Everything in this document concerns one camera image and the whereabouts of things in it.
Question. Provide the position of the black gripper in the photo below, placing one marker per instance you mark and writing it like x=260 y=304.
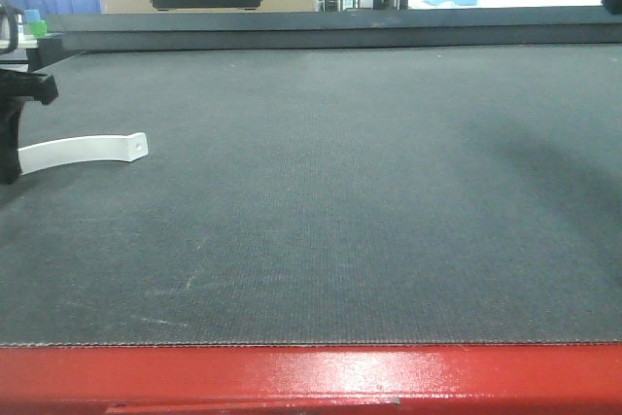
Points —
x=16 y=88

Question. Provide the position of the green and blue cups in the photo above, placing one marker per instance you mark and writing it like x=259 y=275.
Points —
x=34 y=24

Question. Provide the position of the dark grey table mat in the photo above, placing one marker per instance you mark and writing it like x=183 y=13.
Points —
x=454 y=195

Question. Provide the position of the white curved clamp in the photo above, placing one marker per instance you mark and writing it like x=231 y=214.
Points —
x=45 y=155

